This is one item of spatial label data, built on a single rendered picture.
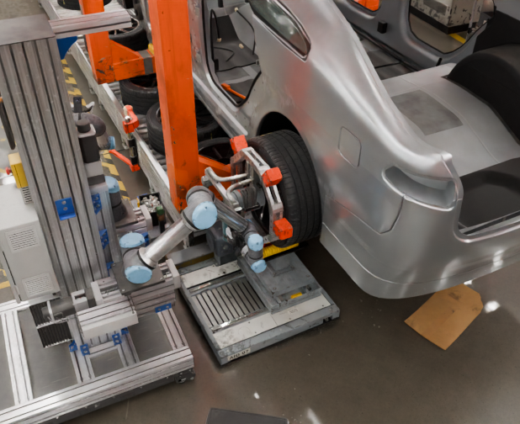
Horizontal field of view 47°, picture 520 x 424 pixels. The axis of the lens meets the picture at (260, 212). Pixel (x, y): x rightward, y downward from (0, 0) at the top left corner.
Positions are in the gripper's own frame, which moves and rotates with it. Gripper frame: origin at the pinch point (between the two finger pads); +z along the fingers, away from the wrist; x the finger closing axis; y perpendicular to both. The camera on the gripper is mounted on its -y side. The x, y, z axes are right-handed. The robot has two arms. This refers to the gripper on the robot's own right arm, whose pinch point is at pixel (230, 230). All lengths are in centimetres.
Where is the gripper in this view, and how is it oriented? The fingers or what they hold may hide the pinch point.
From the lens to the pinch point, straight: 324.4
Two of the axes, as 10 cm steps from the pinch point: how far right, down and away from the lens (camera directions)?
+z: -4.6, -5.7, 6.8
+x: -8.9, 2.9, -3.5
